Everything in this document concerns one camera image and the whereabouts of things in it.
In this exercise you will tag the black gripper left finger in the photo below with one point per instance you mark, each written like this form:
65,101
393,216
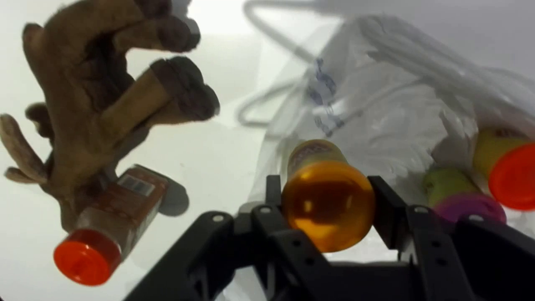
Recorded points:
244,256

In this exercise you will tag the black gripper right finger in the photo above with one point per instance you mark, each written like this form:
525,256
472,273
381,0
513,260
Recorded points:
445,251

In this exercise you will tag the dough tub with purple lid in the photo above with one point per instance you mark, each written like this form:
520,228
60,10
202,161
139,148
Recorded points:
460,198

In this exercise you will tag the dough tub with yellow lid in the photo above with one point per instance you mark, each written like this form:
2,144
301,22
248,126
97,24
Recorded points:
328,198

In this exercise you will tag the dough tub with orange lid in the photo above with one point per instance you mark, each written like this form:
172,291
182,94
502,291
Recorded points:
510,168

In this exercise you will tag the spice jar with red lid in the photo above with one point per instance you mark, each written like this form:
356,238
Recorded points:
105,228

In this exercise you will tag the brown plush teddy bear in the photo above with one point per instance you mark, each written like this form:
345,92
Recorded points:
89,101

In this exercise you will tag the white plastic bag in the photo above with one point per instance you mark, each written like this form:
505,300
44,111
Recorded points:
390,111

